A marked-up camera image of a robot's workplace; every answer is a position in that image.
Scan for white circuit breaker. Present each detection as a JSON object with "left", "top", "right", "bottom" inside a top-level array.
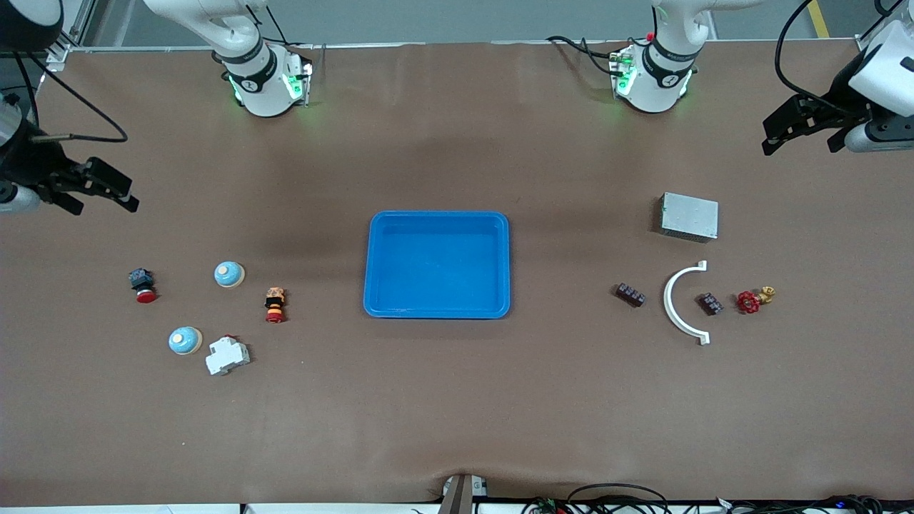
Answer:
[{"left": 205, "top": 334, "right": 252, "bottom": 377}]

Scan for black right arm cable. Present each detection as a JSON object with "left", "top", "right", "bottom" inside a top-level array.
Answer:
[{"left": 14, "top": 50, "right": 128, "bottom": 143}]

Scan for metal table edge bracket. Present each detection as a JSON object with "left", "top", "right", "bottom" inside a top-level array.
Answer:
[{"left": 438, "top": 473, "right": 488, "bottom": 514}]

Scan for white curved plastic bracket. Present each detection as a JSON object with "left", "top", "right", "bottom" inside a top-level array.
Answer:
[{"left": 663, "top": 260, "right": 712, "bottom": 346}]

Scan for black cable bundle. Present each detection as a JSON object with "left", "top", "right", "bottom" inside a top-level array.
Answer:
[{"left": 714, "top": 494, "right": 914, "bottom": 514}]

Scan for black left base cables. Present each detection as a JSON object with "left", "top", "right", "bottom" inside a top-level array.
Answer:
[{"left": 546, "top": 34, "right": 622, "bottom": 76}]

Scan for black looped cable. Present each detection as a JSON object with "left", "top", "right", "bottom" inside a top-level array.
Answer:
[{"left": 521, "top": 483, "right": 672, "bottom": 514}]

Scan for red handwheel brass valve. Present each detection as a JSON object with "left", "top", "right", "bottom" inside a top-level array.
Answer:
[{"left": 736, "top": 286, "right": 777, "bottom": 316}]

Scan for grey metal box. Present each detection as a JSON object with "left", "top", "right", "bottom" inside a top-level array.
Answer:
[{"left": 658, "top": 191, "right": 720, "bottom": 244}]

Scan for red pushbutton dark body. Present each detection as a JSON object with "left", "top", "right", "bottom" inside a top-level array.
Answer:
[{"left": 128, "top": 268, "right": 159, "bottom": 304}]

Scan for black right base cables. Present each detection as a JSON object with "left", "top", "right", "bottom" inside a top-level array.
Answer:
[{"left": 246, "top": 0, "right": 315, "bottom": 51}]

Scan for black base cables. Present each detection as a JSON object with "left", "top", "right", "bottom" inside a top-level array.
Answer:
[
  {"left": 546, "top": 34, "right": 622, "bottom": 76},
  {"left": 246, "top": 0, "right": 315, "bottom": 51}
]

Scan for blue plastic tray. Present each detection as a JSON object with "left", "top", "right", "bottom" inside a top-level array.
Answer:
[{"left": 363, "top": 210, "right": 511, "bottom": 320}]

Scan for red yellow emergency stop button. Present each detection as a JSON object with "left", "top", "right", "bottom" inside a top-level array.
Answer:
[{"left": 263, "top": 286, "right": 288, "bottom": 324}]

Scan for aluminium frame profile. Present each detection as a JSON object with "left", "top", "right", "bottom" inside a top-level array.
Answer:
[
  {"left": 43, "top": 0, "right": 97, "bottom": 69},
  {"left": 853, "top": 0, "right": 914, "bottom": 54}
]

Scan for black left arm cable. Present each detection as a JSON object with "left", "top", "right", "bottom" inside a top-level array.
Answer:
[{"left": 775, "top": 0, "right": 868, "bottom": 119}]

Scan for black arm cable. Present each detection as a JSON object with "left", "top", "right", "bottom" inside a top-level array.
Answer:
[
  {"left": 14, "top": 50, "right": 128, "bottom": 143},
  {"left": 775, "top": 0, "right": 868, "bottom": 119}
]

